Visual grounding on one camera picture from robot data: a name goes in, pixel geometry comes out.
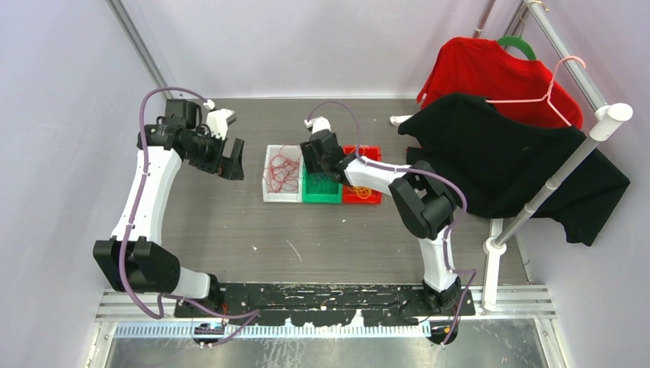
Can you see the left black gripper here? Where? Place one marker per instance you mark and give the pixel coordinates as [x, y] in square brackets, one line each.
[231, 167]

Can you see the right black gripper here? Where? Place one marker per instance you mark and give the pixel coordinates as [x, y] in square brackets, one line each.
[309, 156]

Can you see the green plastic bin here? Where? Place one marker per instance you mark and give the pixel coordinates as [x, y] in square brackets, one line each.
[319, 188]

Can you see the white plastic bin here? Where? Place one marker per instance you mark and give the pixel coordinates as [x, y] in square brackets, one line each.
[282, 174]

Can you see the red plastic bin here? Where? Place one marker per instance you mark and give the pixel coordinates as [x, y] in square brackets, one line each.
[363, 195]

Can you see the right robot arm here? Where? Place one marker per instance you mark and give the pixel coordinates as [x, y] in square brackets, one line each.
[424, 203]

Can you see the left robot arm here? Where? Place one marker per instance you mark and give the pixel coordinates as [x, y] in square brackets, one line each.
[133, 258]

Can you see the red shirt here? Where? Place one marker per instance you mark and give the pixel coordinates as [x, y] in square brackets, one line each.
[483, 68]

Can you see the black shirt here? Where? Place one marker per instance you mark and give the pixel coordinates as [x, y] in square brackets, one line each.
[500, 164]

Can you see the green hanger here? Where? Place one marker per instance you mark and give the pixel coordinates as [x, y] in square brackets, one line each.
[511, 41]

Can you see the pink hanger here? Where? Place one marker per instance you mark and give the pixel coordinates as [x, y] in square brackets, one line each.
[546, 98]

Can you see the white clothes rack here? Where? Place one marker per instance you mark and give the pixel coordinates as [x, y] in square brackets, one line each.
[608, 119]

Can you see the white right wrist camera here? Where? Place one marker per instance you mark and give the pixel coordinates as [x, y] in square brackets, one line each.
[317, 124]

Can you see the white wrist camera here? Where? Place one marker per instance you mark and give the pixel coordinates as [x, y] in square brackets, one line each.
[317, 124]
[218, 120]

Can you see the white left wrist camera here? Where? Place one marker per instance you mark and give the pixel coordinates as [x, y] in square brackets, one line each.
[218, 120]

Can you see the aluminium frame rail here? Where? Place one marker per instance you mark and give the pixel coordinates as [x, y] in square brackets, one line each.
[132, 20]

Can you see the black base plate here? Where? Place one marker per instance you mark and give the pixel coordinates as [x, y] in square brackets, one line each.
[325, 305]

